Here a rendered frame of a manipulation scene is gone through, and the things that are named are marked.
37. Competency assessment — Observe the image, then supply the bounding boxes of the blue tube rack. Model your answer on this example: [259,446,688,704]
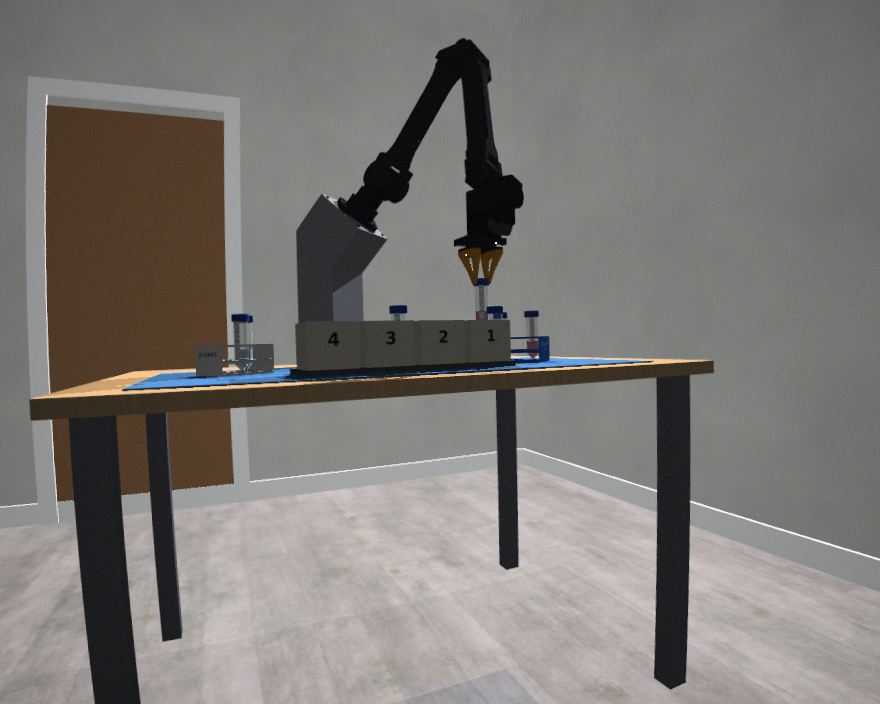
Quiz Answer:
[511,336,550,362]

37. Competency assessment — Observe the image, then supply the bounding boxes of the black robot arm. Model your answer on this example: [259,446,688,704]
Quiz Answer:
[337,38,524,238]

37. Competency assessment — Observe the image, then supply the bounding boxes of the beige bucket adapter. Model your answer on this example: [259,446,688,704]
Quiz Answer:
[295,321,360,371]
[464,320,511,363]
[359,320,415,368]
[414,320,466,365]

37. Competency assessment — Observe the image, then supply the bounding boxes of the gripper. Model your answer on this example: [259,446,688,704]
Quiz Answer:
[454,235,507,284]

